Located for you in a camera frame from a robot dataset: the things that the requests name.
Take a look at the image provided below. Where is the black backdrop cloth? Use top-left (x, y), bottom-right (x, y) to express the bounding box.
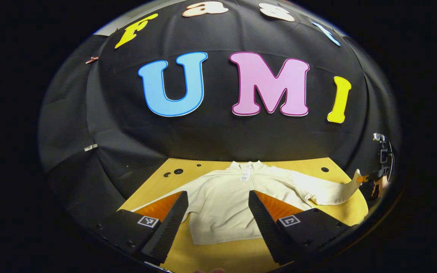
top-left (38, 0), bottom-right (401, 224)

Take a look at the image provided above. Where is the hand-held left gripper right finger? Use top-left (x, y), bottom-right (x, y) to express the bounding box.
top-left (248, 190), bottom-right (357, 266)

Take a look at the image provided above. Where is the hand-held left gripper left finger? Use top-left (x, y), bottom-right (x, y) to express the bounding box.
top-left (96, 191), bottom-right (189, 266)

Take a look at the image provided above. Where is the white sweatshirt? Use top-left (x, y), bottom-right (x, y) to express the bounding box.
top-left (131, 160), bottom-right (364, 246)

